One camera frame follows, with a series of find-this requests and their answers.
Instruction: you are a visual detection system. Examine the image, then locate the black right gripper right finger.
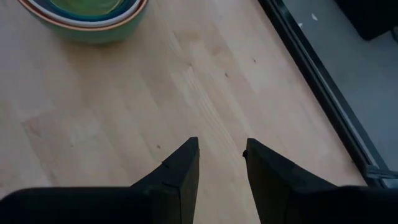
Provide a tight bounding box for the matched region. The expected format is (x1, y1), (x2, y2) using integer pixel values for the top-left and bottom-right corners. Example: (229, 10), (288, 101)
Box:
(242, 138), (338, 224)

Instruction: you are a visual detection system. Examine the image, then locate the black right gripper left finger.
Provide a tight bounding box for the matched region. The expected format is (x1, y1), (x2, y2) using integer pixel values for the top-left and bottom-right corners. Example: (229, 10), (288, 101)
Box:
(130, 136), (200, 224)

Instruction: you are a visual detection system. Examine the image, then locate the pale green plastic bowl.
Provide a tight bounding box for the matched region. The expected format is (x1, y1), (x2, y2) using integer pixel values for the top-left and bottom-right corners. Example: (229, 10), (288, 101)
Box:
(17, 0), (149, 45)

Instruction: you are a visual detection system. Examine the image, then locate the orange plastic bowl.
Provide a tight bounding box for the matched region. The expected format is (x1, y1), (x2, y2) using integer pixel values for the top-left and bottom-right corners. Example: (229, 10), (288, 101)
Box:
(17, 0), (148, 32)

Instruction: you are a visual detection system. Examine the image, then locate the white plastic bowl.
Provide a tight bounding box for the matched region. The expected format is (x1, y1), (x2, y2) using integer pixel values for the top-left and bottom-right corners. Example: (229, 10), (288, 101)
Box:
(25, 0), (143, 29)

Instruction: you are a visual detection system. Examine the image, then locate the blue translucent plastic bowl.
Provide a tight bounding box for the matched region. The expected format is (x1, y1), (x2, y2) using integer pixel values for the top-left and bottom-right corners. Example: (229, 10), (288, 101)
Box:
(32, 0), (138, 22)

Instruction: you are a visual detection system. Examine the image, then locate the lime green translucent bowl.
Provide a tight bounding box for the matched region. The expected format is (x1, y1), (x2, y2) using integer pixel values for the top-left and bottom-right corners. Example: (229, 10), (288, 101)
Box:
(49, 0), (126, 16)

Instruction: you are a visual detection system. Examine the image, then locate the black floor object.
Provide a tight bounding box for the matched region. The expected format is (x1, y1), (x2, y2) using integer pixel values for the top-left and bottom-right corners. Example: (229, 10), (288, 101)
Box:
(334, 0), (398, 42)

